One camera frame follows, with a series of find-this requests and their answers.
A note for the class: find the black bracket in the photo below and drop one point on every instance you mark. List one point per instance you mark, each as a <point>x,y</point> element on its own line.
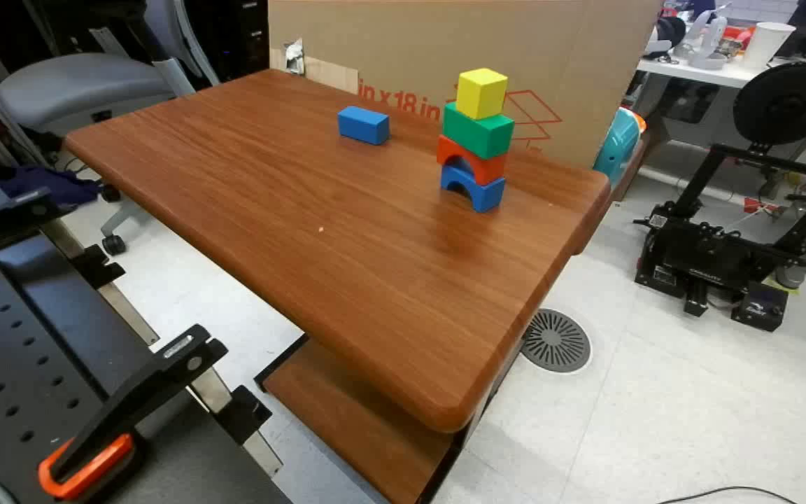
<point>95,268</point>

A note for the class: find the black clamp with orange grip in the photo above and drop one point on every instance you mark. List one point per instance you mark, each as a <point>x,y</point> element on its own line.
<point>137,397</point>

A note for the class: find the grey office chair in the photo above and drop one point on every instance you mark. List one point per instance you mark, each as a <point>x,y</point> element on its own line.
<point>75,86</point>

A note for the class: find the wooden lower table shelf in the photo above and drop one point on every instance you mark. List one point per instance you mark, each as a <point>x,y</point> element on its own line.
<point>355,425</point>

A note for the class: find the small black electronics box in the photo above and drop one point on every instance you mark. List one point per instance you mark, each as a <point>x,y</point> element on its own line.
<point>759,308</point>

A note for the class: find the black filament spool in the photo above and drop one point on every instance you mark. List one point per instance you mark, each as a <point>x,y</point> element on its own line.
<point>787,103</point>

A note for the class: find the orange foam arch block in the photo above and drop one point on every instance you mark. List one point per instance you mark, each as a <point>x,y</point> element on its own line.
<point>485,170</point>

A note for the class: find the green foam block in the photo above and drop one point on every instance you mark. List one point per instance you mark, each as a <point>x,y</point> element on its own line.
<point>477,135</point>

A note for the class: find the dark blue cloth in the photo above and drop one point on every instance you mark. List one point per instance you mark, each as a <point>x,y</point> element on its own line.
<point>49,185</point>

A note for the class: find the round grey floor drain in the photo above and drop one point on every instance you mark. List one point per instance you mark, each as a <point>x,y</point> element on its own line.
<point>557,339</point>

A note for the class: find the black perforated mounting board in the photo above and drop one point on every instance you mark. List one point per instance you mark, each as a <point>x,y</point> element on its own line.
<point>21,374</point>

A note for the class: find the blue rectangular foam block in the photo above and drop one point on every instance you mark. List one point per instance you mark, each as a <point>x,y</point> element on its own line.
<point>361,124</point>

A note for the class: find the black 3D printer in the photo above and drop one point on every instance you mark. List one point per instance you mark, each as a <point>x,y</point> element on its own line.
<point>699,255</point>

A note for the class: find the teal plastic object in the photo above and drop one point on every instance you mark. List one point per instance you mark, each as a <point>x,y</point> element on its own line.
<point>617,145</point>

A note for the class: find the large brown cardboard box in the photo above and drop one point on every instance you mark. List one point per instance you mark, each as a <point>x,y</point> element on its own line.
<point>477,38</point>

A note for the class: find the blue foam arch block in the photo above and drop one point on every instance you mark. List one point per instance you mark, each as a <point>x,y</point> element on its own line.
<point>487,195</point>

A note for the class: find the white background desk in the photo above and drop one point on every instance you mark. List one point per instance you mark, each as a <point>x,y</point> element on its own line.
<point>699,70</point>

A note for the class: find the yellow foam cube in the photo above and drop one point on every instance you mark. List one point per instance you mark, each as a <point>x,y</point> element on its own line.
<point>480,91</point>

